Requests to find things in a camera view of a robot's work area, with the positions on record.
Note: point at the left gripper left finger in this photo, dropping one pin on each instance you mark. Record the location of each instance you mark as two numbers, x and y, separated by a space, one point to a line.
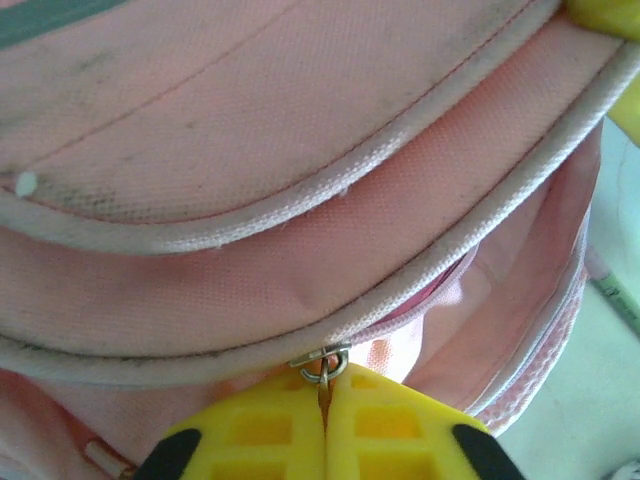
260 435

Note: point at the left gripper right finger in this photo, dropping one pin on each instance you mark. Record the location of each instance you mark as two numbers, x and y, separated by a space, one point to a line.
395 435

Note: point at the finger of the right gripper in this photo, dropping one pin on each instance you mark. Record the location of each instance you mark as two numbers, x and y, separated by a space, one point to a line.
627 115
605 15

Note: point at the green pen with pink cap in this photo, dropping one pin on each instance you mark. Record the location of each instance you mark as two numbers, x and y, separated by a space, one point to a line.
612 290

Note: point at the pink backpack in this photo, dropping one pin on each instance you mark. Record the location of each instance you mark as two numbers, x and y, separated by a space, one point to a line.
250 175

